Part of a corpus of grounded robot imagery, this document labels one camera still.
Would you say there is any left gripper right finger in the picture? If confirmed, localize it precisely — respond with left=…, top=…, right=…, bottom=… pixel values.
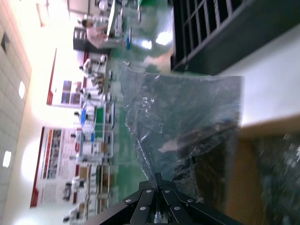
left=158, top=173, right=239, bottom=225

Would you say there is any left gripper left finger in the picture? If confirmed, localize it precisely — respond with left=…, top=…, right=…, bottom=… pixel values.
left=83, top=173, right=160, bottom=225

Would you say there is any black graphics card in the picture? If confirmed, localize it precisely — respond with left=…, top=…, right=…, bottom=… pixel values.
left=161, top=121, right=241, bottom=179

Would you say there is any grey antistatic bag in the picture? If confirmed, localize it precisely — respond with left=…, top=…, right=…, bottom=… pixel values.
left=119, top=61, right=244, bottom=204

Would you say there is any brown cardboard box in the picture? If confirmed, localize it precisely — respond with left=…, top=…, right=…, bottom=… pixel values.
left=194, top=112, right=300, bottom=225

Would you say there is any bagged graphics card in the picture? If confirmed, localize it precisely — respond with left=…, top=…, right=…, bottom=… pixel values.
left=256, top=133, right=300, bottom=225

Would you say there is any white tube workbench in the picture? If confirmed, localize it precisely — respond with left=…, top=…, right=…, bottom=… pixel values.
left=85, top=164, right=113, bottom=211

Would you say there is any white shelf rack blue bin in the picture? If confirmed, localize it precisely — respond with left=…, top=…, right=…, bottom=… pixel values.
left=76, top=130, right=115, bottom=162

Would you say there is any white shelf rack green panel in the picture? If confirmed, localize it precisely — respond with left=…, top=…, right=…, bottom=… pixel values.
left=78, top=102, right=115, bottom=131

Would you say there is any info board with photo row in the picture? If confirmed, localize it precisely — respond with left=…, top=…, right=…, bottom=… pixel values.
left=30, top=126, right=79, bottom=209

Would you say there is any info board with dark photos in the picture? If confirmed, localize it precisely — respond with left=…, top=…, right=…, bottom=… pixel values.
left=46, top=48, right=86, bottom=108

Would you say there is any white ceiling light panel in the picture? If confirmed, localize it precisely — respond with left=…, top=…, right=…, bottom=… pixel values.
left=2, top=151, right=12, bottom=168
left=18, top=81, right=26, bottom=99

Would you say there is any black slotted divider crate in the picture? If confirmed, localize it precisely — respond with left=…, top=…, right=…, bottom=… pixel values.
left=170, top=0, right=300, bottom=75

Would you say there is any dark tall cabinet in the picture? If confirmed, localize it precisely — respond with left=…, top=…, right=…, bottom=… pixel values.
left=73, top=26, right=89, bottom=51

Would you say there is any person in light clothes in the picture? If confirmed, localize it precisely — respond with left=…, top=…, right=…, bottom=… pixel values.
left=82, top=19, right=108, bottom=46

